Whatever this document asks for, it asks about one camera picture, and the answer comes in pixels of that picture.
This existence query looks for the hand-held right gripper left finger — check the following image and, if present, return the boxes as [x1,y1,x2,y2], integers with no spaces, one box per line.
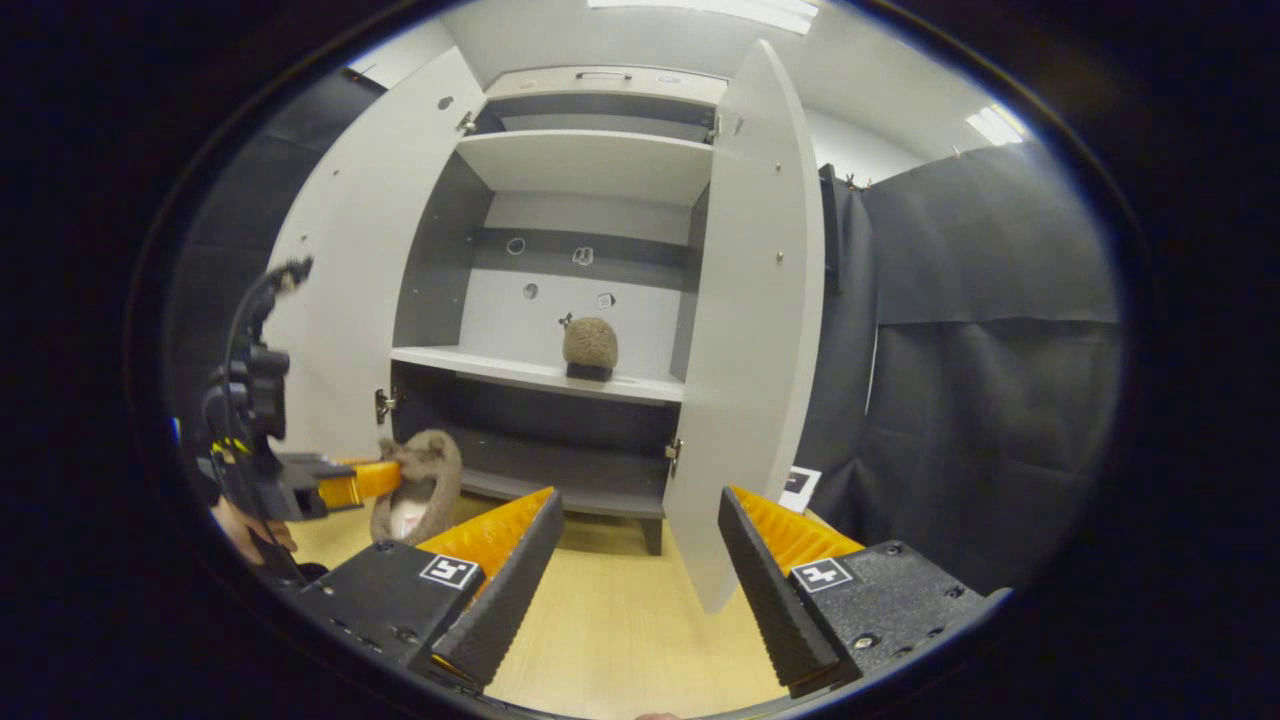
[295,486,566,691]

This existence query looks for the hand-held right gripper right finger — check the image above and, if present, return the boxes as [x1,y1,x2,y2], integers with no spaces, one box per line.
[717,485,1001,699]

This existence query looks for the brown fuzzy shoe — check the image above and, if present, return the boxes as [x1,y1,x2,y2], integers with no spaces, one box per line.
[561,316,619,382]
[370,430,464,547]

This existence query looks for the white cabinet door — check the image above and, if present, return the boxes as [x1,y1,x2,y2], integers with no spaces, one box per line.
[265,45,488,471]
[662,40,827,614]

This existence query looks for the white book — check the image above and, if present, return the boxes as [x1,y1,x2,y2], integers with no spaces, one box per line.
[780,466,823,514]

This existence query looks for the small ceiling light panel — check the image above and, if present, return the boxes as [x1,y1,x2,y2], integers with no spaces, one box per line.
[965,103,1029,147]

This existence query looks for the large ceiling light panel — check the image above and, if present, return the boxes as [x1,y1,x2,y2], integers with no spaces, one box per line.
[588,0,819,36]

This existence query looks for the black cable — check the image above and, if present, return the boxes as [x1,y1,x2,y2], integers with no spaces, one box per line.
[222,257,314,421]

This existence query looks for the black door handle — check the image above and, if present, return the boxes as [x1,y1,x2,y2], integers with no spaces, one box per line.
[820,163,843,296]

